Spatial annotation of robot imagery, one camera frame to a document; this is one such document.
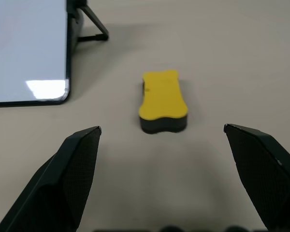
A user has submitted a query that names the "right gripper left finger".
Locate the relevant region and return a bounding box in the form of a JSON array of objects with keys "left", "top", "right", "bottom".
[{"left": 0, "top": 126, "right": 102, "bottom": 232}]

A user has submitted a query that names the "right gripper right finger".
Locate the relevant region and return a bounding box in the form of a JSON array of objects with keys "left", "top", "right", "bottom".
[{"left": 223, "top": 123, "right": 290, "bottom": 232}]

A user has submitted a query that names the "yellow and black eraser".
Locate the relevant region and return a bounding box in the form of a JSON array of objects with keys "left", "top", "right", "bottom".
[{"left": 138, "top": 69, "right": 190, "bottom": 135}]

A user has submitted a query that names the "small whiteboard with black stand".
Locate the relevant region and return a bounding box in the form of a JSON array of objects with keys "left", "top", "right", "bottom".
[{"left": 0, "top": 0, "right": 110, "bottom": 108}]

